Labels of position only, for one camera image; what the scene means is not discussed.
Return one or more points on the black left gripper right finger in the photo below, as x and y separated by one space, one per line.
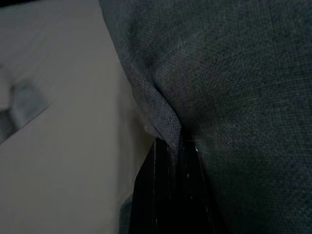
195 195

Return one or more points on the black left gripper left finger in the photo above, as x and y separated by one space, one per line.
153 195

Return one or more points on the grey fabric pillow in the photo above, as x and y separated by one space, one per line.
231 97

